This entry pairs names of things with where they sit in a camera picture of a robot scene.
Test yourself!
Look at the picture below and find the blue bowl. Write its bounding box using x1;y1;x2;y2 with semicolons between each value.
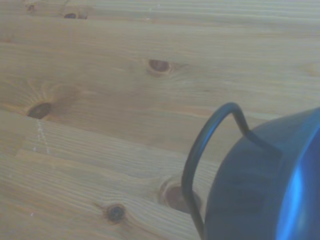
204;106;320;240

